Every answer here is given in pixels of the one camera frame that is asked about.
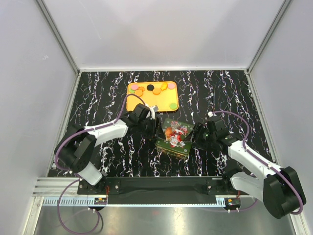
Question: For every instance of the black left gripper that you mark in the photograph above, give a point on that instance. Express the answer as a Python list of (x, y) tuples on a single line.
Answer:
[(157, 132)]

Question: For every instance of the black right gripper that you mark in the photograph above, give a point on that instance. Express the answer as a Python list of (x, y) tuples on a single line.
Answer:
[(198, 129)]

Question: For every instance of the gold tin lid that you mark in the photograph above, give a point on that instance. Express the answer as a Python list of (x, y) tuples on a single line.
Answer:
[(175, 131)]

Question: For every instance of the gold square cookie tin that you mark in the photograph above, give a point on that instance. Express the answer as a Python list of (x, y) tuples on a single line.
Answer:
[(180, 151)]

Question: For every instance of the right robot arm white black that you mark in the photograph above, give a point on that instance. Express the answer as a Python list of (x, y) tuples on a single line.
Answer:
[(278, 188)]

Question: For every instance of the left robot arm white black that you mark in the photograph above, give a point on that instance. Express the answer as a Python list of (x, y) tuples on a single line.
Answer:
[(76, 147)]

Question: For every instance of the green round cookie right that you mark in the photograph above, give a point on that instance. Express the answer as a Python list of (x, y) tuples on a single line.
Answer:
[(173, 106)]

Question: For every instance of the yellow plastic tray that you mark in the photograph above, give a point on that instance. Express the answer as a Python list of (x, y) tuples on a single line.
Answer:
[(162, 100)]

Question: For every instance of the orange sandwich cookie centre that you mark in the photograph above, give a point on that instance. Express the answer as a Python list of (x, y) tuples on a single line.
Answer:
[(156, 91)]

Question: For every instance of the orange sandwich cookie upper-left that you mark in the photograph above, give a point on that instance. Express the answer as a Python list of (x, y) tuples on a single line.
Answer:
[(139, 92)]

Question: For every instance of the black round cookie upper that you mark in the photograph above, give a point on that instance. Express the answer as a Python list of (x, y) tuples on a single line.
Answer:
[(150, 87)]

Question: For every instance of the yellow star cookie upper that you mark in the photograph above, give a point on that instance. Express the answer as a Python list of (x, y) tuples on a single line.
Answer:
[(164, 86)]

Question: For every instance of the pink round cookie right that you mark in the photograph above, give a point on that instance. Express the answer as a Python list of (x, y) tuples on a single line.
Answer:
[(171, 86)]

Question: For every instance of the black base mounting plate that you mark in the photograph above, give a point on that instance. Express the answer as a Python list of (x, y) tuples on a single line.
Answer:
[(212, 185)]

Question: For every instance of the right electronics board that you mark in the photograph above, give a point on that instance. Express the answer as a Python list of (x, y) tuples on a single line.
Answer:
[(233, 201)]

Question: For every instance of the electronics board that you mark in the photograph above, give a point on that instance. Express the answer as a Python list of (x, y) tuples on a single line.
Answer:
[(100, 201), (233, 201)]

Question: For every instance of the left electronics board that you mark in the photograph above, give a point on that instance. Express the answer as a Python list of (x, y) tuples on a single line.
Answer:
[(100, 201)]

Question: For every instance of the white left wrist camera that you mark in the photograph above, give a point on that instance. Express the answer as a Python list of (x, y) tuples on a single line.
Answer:
[(153, 110)]

